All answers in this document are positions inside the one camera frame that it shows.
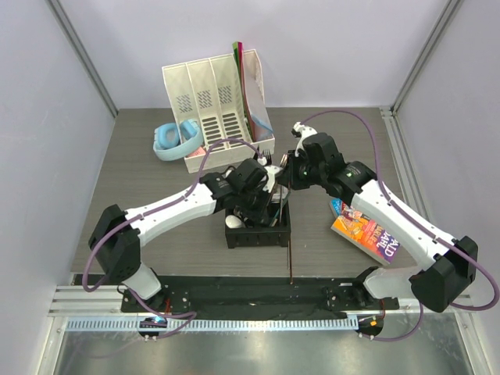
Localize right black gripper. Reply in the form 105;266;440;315
279;149;326;191

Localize white ceramic spoon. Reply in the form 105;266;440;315
225;215;244;229

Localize copper coloured fork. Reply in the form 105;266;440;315
280;154;288;169

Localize green and tan chopstick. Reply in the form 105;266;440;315
273;194;290;227

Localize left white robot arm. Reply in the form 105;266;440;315
88;158;283;312

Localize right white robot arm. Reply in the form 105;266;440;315
280;123;478;313

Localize white two-slot utensil container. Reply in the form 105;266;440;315
271;185;288;204

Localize blue treehouse book underneath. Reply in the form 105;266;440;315
329;198;343;216

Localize black two-slot utensil container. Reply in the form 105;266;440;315
224;203;291;248

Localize coloured plastic folders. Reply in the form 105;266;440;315
233;41;273;142

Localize pink paper label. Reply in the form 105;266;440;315
187;146;206;158

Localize Roald Dahl colourful book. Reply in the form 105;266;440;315
331;203;400;265

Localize light blue headphones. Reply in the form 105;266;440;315
153;119;204;162

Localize white file organizer rack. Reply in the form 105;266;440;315
162;49;275;170

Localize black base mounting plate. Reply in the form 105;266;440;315
73;274;403;313

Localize slotted cable duct strip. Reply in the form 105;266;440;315
66;316;359;332

